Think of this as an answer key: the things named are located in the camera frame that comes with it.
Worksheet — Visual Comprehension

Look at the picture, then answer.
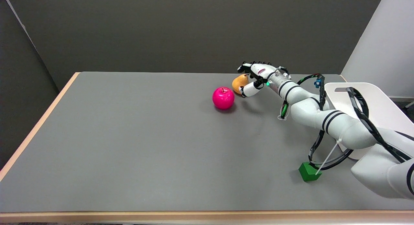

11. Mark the green cube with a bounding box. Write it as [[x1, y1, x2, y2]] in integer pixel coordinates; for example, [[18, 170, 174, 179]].
[[298, 162, 322, 182]]

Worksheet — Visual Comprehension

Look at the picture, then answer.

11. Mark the black braided cable loop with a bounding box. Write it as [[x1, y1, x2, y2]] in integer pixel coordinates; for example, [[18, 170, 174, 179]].
[[345, 87, 409, 163]]

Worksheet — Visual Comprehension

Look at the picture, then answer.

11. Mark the white plastic bin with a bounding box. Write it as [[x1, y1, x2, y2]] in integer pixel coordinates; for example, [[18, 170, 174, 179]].
[[324, 82, 414, 160]]

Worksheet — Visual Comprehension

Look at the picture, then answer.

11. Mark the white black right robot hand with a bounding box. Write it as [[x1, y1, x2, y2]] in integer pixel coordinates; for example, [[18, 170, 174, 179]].
[[237, 61, 291, 98]]

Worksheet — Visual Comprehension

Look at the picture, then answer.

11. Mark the white zip tie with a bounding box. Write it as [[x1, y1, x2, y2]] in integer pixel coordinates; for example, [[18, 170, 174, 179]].
[[316, 138, 343, 175]]

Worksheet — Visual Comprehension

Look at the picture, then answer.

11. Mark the pink apple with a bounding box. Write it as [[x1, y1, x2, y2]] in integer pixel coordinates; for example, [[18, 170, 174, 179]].
[[212, 87, 235, 110]]

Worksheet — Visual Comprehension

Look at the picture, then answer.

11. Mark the yellow pear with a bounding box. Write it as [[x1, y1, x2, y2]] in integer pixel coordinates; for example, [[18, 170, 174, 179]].
[[232, 74, 250, 95]]

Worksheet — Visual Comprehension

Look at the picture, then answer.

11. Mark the black green braided cable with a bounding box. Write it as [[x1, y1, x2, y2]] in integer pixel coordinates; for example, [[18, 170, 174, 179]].
[[278, 74, 354, 171]]

